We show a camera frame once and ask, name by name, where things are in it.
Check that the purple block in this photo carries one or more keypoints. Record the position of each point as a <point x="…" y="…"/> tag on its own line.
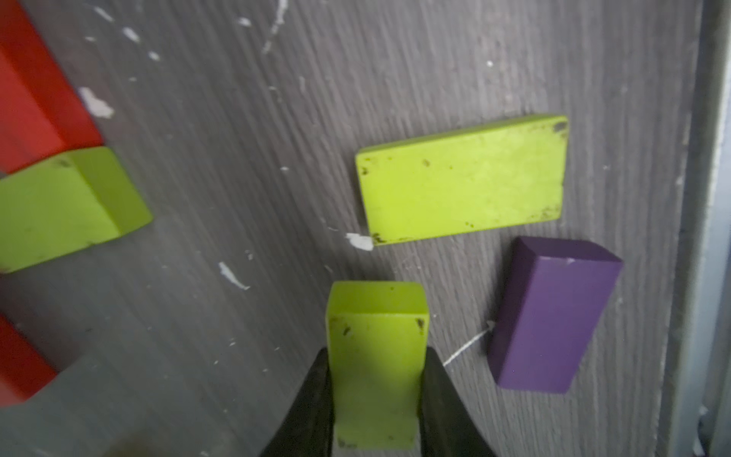
<point x="556" y="293"/>

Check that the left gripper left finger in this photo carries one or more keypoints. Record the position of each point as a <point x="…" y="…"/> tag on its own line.
<point x="307" y="429"/>

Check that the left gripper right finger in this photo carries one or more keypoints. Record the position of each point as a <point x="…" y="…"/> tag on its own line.
<point x="446" y="428"/>

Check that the red block pile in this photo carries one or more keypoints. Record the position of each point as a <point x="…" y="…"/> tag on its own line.
<point x="41" y="115"/>
<point x="24" y="372"/>

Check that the lime block bottom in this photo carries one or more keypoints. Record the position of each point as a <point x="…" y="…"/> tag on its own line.
<point x="71" y="201"/>

